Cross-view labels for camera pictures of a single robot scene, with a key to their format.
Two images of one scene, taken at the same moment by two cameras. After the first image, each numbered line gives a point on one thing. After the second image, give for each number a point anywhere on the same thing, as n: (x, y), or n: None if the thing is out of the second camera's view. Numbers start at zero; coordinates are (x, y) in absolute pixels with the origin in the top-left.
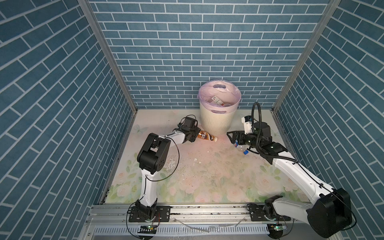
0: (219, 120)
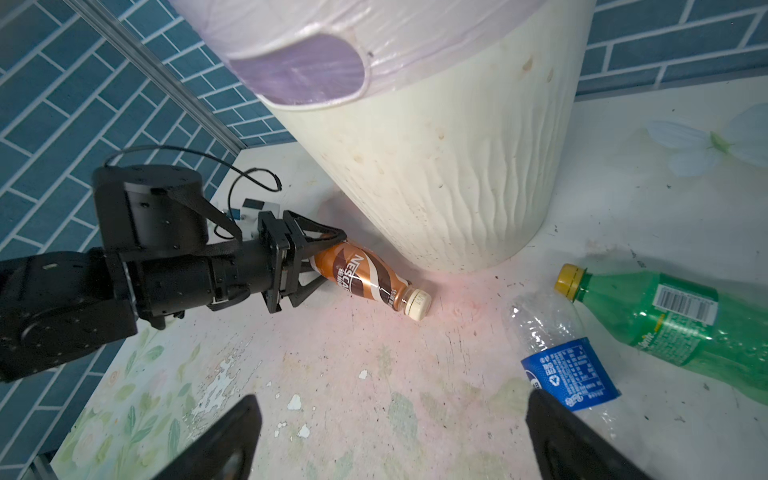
0: (442, 126)
